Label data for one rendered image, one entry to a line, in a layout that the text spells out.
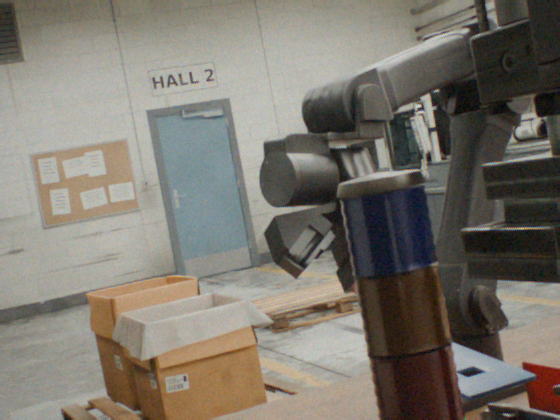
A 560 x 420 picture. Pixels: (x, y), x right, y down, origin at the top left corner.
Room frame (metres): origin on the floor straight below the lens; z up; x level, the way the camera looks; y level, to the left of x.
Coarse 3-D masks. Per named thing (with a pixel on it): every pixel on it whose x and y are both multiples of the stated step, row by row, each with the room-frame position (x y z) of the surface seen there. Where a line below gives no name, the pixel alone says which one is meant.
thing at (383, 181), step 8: (368, 176) 0.40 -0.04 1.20; (376, 176) 0.39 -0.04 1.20; (384, 176) 0.39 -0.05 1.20; (392, 176) 0.39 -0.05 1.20; (400, 176) 0.39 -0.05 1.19; (408, 176) 0.39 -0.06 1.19; (416, 176) 0.39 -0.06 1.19; (344, 184) 0.40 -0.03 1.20; (352, 184) 0.39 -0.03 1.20; (360, 184) 0.39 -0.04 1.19; (368, 184) 0.39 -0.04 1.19; (376, 184) 0.39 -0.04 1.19; (384, 184) 0.39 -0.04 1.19; (392, 184) 0.39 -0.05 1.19; (400, 184) 0.39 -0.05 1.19; (408, 184) 0.39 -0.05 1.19; (416, 184) 0.39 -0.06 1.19; (344, 192) 0.40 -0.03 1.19; (352, 192) 0.39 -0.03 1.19; (360, 192) 0.39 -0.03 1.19; (368, 192) 0.39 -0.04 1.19; (376, 192) 0.39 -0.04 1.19
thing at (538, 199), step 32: (544, 96) 0.63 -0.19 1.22; (512, 160) 0.66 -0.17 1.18; (544, 160) 0.62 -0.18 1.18; (512, 192) 0.65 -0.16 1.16; (544, 192) 0.62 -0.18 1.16; (512, 224) 0.63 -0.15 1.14; (544, 224) 0.59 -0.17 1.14; (480, 256) 0.64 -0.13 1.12; (512, 256) 0.61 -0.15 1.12; (544, 256) 0.58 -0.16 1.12
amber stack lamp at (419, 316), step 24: (432, 264) 0.40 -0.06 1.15; (360, 288) 0.40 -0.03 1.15; (384, 288) 0.39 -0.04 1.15; (408, 288) 0.39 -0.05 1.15; (432, 288) 0.39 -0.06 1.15; (360, 312) 0.40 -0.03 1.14; (384, 312) 0.39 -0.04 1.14; (408, 312) 0.39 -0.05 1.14; (432, 312) 0.39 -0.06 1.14; (384, 336) 0.39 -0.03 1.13; (408, 336) 0.39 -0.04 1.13; (432, 336) 0.39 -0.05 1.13
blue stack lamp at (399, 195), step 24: (384, 192) 0.40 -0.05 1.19; (408, 192) 0.39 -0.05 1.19; (360, 216) 0.39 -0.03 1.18; (384, 216) 0.39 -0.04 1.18; (408, 216) 0.39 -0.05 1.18; (360, 240) 0.39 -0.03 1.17; (384, 240) 0.39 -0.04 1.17; (408, 240) 0.39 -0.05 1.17; (432, 240) 0.40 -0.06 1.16; (360, 264) 0.39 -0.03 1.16; (384, 264) 0.39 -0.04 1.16; (408, 264) 0.39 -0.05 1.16
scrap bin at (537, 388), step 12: (540, 372) 0.94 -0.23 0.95; (552, 372) 0.92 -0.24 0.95; (528, 384) 0.96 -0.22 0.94; (540, 384) 0.94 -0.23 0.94; (552, 384) 0.92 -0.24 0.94; (528, 396) 0.96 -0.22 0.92; (540, 396) 0.94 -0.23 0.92; (552, 396) 0.93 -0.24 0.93; (540, 408) 0.95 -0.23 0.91; (552, 408) 0.93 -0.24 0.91
